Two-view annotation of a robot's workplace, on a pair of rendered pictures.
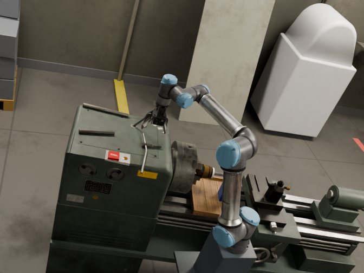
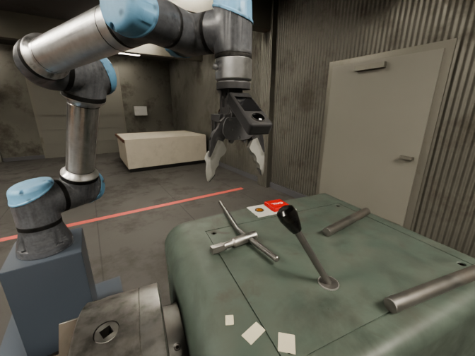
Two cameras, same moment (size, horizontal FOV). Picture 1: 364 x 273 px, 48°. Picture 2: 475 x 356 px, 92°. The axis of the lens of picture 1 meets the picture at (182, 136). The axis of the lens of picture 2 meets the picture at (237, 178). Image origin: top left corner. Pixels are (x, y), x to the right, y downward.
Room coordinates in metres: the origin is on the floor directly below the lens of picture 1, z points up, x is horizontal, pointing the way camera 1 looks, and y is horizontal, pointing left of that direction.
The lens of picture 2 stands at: (2.34, 0.09, 1.55)
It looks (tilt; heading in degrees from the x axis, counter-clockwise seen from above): 17 degrees down; 171
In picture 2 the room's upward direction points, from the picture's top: straight up
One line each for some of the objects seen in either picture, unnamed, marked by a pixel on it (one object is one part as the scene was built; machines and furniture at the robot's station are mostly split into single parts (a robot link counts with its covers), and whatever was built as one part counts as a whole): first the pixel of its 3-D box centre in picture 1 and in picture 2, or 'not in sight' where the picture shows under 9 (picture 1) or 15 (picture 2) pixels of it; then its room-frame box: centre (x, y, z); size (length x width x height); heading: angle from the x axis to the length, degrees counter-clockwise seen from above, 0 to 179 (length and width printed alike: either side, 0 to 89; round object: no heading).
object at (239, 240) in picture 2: (151, 145); (235, 241); (1.90, 0.15, 1.27); 0.12 x 0.02 x 0.02; 113
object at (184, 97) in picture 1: (183, 96); (186, 34); (1.79, 0.06, 1.70); 0.11 x 0.11 x 0.08; 55
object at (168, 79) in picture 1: (168, 86); (231, 28); (1.83, 0.15, 1.70); 0.09 x 0.08 x 0.11; 55
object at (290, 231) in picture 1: (269, 207); not in sight; (2.18, -0.73, 0.89); 0.53 x 0.30 x 0.06; 15
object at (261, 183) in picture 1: (265, 199); not in sight; (2.19, -0.67, 0.95); 0.43 x 0.18 x 0.04; 15
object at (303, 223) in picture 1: (218, 208); not in sight; (2.13, -0.40, 0.77); 2.10 x 0.34 x 0.18; 105
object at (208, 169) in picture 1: (204, 171); not in sight; (2.08, -0.21, 1.08); 0.09 x 0.09 x 0.09; 15
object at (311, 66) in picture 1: (306, 72); not in sight; (5.07, -1.21, 0.80); 0.83 x 0.73 x 1.61; 114
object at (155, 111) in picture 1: (160, 112); (232, 113); (1.83, 0.15, 1.54); 0.09 x 0.08 x 0.12; 15
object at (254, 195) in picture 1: (266, 200); not in sight; (2.12, -0.66, 1.00); 0.20 x 0.10 x 0.05; 105
